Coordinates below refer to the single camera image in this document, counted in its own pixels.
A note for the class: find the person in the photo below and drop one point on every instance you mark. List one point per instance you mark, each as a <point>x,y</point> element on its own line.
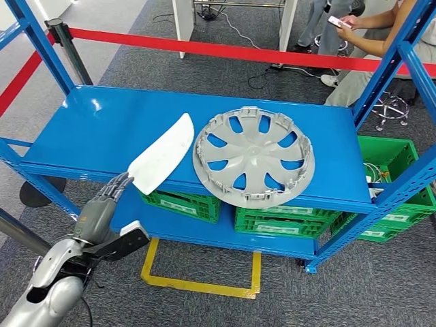
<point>354,86</point>
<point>327,27</point>

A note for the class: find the yellow floor tape outline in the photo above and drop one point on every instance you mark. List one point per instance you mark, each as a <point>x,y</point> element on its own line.
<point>204,286</point>

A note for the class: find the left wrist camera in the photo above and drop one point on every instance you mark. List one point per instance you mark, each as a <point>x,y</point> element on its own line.
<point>129,243</point>

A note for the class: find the black power strip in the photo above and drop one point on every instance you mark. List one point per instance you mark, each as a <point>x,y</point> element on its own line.
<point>277,66</point>

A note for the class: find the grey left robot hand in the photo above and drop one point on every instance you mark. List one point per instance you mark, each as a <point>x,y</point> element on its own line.
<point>95,216</point>

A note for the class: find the person's right hand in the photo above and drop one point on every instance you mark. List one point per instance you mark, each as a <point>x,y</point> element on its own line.
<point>354,21</point>

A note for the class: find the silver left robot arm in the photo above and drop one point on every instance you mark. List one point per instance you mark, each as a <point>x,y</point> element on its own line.
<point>50,302</point>

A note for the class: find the person's left hand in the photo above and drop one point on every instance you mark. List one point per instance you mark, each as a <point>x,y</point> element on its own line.
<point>346,34</point>

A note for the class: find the grey wheel hubcap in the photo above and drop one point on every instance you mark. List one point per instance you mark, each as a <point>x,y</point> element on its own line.
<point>253,158</point>

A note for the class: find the blue metal shelf rack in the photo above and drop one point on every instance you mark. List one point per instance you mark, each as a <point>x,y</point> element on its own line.
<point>136,122</point>

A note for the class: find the pink phone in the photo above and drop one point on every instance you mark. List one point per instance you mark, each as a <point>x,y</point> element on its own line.
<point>336,21</point>

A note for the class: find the red barrier belt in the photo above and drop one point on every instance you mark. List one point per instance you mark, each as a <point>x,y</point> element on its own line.
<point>204,47</point>
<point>20,81</point>

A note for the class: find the chrome base stool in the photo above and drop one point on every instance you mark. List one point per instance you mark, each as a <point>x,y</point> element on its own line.
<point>391,108</point>

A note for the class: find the white plastic car part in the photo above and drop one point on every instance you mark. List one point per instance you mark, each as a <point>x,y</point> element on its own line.
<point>161,155</point>

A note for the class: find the white desk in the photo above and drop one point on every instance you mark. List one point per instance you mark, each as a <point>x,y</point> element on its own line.
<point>184,27</point>

